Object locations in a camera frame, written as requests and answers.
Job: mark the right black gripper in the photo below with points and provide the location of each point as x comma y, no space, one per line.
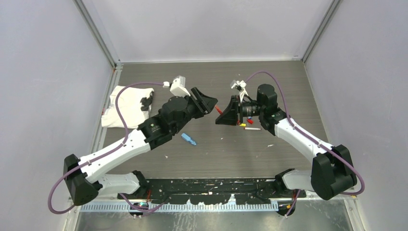
231,116

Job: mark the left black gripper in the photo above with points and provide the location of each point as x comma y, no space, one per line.
204,104

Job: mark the red black pen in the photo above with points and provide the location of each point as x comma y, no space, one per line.
218,109

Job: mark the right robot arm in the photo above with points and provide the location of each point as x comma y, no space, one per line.
330,173

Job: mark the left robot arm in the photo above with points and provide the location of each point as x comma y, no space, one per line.
88,176

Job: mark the white pen red tip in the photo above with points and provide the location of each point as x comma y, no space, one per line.
249,128

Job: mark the blue pen cap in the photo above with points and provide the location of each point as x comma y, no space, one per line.
188,139

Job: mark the white stained cloth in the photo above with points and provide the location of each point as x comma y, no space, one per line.
134,105

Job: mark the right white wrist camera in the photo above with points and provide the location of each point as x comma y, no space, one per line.
241,87

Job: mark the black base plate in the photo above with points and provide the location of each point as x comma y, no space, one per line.
211,191

